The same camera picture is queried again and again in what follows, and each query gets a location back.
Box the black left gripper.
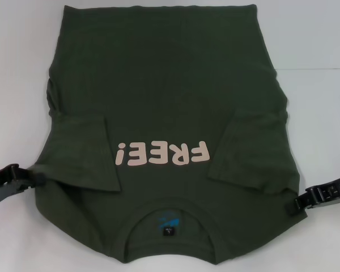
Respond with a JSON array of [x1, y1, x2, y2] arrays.
[[0, 163, 48, 205]]

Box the dark green FREE! t-shirt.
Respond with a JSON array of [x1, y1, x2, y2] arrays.
[[33, 3, 310, 269]]

